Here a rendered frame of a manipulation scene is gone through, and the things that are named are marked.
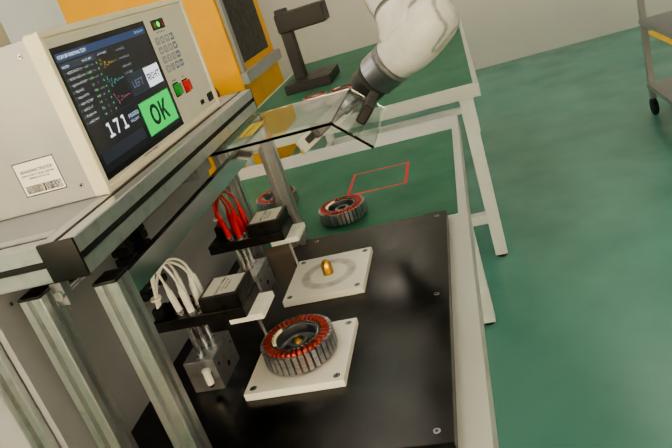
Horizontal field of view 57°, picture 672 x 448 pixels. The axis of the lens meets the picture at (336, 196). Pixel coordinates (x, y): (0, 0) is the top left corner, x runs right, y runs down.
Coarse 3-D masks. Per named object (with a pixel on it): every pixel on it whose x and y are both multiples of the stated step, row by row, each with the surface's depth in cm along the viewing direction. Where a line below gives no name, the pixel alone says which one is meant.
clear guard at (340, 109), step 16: (320, 96) 122; (336, 96) 117; (352, 96) 117; (272, 112) 122; (288, 112) 117; (304, 112) 113; (320, 112) 109; (336, 112) 105; (352, 112) 109; (240, 128) 117; (272, 128) 108; (288, 128) 104; (304, 128) 101; (336, 128) 100; (352, 128) 102; (368, 128) 106; (224, 144) 108; (240, 144) 104; (256, 144) 103; (368, 144) 100
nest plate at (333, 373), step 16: (352, 320) 97; (352, 336) 93; (336, 352) 90; (352, 352) 91; (256, 368) 93; (320, 368) 88; (336, 368) 87; (256, 384) 89; (272, 384) 88; (288, 384) 87; (304, 384) 86; (320, 384) 85; (336, 384) 85
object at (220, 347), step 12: (216, 336) 97; (228, 336) 97; (192, 348) 96; (204, 348) 94; (216, 348) 93; (228, 348) 96; (192, 360) 92; (204, 360) 91; (216, 360) 92; (228, 360) 95; (192, 372) 92; (216, 372) 92; (228, 372) 95; (192, 384) 93; (204, 384) 93; (216, 384) 93
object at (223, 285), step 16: (240, 272) 92; (208, 288) 90; (224, 288) 89; (240, 288) 88; (256, 288) 93; (192, 304) 93; (208, 304) 88; (224, 304) 87; (240, 304) 87; (256, 304) 90; (176, 320) 89; (192, 320) 89; (208, 320) 89; (224, 320) 88; (240, 320) 88; (192, 336) 91; (208, 336) 96
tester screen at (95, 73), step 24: (96, 48) 82; (120, 48) 87; (144, 48) 94; (72, 72) 75; (96, 72) 80; (120, 72) 86; (72, 96) 74; (96, 96) 79; (120, 96) 84; (144, 96) 91; (96, 120) 78; (144, 120) 89; (96, 144) 77; (144, 144) 88
